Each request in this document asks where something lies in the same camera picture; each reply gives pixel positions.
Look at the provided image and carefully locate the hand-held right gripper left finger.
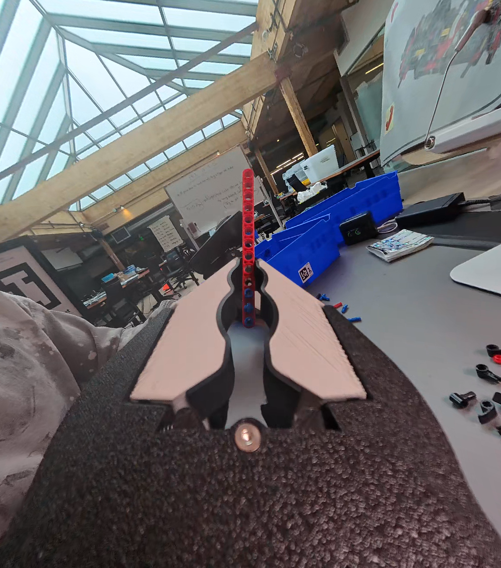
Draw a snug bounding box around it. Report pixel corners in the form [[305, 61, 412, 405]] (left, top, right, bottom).
[[130, 257, 239, 430]]

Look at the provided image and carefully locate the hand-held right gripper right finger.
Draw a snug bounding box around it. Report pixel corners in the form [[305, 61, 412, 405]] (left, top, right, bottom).
[[255, 259, 369, 430]]

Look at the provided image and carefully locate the red long holed beam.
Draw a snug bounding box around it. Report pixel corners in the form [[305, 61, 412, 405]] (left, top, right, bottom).
[[241, 169, 256, 329]]

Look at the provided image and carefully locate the person's left forearm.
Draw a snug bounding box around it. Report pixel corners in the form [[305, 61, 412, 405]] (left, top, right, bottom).
[[0, 280, 178, 568]]

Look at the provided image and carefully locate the grey desk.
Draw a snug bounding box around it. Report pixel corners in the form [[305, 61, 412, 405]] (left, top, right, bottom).
[[257, 166, 501, 566]]

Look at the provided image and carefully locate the cluttered wooden table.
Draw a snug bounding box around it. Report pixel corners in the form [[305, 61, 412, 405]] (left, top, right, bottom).
[[83, 265, 151, 327]]

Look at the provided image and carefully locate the black monitor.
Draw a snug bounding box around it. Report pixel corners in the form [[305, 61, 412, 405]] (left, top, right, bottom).
[[188, 211, 244, 280]]

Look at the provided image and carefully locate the flip chart sheet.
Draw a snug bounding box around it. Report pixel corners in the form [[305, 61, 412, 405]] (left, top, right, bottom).
[[148, 216, 185, 254]]

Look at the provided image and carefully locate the small black box device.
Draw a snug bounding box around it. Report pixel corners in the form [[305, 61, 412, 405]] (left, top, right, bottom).
[[338, 211, 377, 246]]

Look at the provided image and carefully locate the folded sticker booklet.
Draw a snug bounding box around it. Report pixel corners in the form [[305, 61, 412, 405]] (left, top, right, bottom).
[[366, 228, 435, 262]]

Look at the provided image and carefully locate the large whiteboard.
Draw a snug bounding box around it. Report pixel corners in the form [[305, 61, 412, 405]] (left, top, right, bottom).
[[164, 146, 278, 236]]

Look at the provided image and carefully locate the black power adapter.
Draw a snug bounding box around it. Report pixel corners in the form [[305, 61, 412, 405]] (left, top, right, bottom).
[[395, 192, 466, 228]]

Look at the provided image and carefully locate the white storage crate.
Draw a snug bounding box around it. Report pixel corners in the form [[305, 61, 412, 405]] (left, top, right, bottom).
[[282, 144, 340, 187]]

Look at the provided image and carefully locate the white book stand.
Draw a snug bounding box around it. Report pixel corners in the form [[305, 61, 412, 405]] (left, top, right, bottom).
[[424, 7, 501, 304]]

